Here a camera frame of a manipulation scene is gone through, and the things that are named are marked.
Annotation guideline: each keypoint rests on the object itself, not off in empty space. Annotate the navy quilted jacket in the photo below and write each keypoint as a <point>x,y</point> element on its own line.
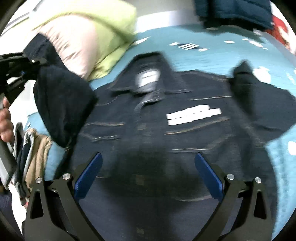
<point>247,14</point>

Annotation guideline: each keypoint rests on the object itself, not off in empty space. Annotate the teal patterned bedspread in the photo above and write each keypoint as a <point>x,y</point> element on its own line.
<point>208,53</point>

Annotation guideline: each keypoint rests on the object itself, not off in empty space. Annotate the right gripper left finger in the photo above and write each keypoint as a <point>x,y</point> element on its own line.
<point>70,188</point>

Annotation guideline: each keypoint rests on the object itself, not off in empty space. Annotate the red patterned item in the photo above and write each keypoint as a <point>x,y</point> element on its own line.
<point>279,31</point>

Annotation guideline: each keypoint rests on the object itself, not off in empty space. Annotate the beige folded garment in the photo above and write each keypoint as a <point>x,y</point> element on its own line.
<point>37,157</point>

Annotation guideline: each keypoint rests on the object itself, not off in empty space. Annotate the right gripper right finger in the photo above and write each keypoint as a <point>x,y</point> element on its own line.
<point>253,220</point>

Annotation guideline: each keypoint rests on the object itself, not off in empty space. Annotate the person's left hand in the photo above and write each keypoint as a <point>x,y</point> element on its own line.
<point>6,126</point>

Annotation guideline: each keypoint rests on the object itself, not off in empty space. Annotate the dark denim jacket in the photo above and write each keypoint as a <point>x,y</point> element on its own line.
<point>156,154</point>

